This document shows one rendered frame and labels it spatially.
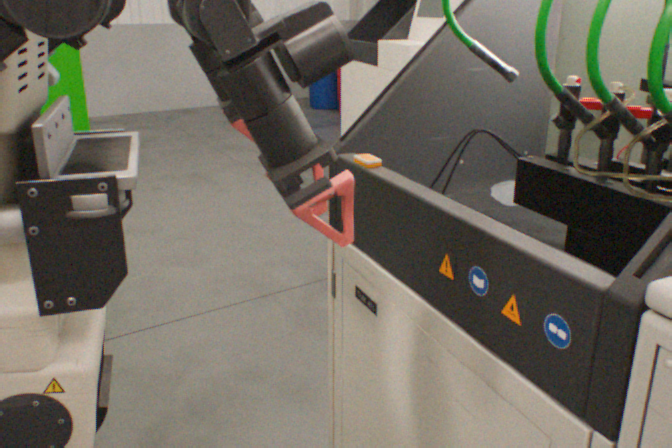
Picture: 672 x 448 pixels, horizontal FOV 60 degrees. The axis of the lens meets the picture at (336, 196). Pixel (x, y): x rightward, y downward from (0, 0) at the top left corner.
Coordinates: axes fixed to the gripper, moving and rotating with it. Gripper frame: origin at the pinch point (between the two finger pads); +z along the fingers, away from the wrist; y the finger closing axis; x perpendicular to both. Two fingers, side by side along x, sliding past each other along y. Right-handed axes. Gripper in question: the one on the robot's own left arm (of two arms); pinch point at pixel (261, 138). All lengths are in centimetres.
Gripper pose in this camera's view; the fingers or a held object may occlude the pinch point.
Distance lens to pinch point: 104.4
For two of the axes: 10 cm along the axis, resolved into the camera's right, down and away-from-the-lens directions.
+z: 4.3, 8.0, 4.1
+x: -8.5, 5.1, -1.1
